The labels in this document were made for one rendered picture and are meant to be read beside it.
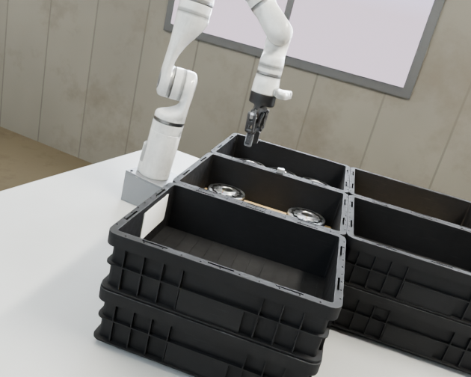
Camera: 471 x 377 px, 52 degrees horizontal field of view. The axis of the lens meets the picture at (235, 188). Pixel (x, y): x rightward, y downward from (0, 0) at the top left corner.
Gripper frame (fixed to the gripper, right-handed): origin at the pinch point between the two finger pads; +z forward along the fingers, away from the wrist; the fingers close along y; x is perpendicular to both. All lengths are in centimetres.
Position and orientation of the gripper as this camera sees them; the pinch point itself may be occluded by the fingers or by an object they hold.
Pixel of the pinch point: (251, 139)
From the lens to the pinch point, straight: 143.4
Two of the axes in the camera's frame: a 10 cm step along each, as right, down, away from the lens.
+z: -2.4, 9.2, 3.3
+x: 9.1, 3.2, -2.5
